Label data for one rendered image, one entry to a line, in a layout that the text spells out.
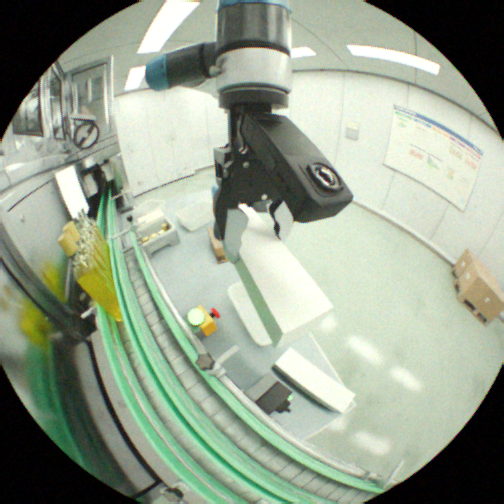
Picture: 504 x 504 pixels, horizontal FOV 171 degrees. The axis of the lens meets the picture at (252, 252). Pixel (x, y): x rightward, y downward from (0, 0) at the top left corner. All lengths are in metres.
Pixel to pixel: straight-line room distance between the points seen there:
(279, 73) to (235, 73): 0.04
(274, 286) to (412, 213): 3.48
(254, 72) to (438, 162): 3.42
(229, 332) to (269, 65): 0.58
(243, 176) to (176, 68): 0.22
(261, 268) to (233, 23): 0.26
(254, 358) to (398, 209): 3.41
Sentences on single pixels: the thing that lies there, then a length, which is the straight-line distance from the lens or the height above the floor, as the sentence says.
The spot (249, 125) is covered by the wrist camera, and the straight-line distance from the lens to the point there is 0.16.
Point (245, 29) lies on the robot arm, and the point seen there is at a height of 1.36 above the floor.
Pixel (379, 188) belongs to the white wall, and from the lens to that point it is 3.52.
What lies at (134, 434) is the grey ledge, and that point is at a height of 0.88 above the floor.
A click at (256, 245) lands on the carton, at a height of 1.12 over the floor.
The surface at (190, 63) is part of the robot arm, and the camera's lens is 0.30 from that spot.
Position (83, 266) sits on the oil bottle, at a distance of 0.43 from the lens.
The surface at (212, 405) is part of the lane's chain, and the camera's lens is 0.39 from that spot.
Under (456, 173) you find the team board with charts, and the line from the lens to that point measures 3.61.
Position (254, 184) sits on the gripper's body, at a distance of 0.17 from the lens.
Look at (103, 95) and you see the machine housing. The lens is 1.62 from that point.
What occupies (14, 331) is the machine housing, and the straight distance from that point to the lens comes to 0.42.
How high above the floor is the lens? 1.26
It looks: 43 degrees down
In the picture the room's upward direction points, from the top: straight up
